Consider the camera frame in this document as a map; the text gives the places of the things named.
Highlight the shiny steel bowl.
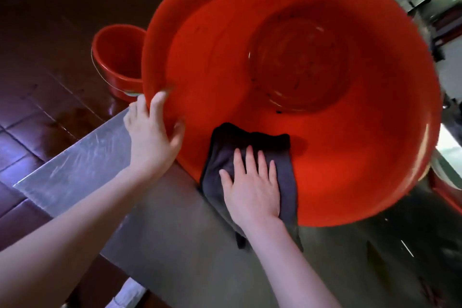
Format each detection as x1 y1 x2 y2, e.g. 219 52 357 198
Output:
430 122 462 191

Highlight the person's left hand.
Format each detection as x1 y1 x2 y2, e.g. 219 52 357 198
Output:
123 90 186 179

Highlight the large red plastic basin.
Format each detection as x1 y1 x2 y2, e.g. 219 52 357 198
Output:
141 0 443 228

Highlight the person's right forearm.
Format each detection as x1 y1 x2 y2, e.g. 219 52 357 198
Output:
243 216 342 308

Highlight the small red plastic bucket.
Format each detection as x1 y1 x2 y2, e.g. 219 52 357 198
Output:
90 24 147 103

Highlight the person's left forearm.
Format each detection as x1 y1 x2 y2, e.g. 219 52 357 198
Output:
0 166 156 308

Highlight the person's right hand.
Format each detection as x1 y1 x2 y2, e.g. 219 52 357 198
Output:
219 145 281 230

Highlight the dark grey cleaning cloth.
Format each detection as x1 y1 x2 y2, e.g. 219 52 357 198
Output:
199 122 304 252

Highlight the person's white shoe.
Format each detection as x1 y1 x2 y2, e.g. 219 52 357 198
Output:
105 277 147 308

